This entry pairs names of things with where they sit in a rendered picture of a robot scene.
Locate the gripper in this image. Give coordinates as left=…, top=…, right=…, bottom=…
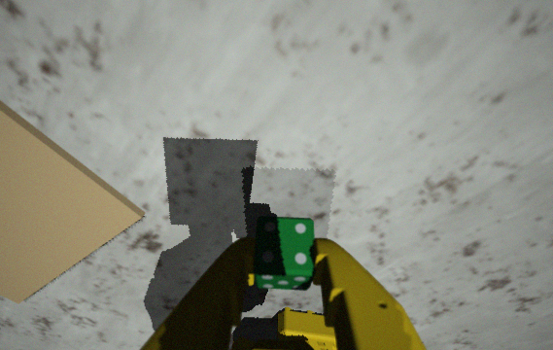
left=140, top=237, right=427, bottom=350

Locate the green die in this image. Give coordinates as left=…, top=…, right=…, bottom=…
left=254, top=216, right=316, bottom=291

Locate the tan square mat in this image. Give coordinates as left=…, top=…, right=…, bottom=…
left=0, top=100, right=145, bottom=303

